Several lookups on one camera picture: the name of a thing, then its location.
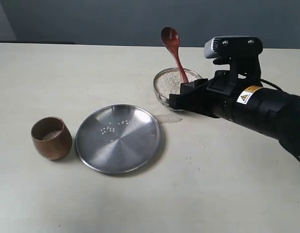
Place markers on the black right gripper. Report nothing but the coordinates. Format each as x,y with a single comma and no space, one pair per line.
221,93

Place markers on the red wooden spoon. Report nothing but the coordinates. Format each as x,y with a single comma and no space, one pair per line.
170,38

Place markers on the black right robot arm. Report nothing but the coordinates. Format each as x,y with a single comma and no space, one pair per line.
273,113

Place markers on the steel bowl of rice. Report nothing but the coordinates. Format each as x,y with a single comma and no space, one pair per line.
166,82

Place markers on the brown wooden cup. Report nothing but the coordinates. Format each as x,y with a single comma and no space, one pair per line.
51,138

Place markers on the round steel plate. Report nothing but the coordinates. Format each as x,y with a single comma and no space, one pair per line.
118,139

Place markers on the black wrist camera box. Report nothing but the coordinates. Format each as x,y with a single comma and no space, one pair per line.
240,52

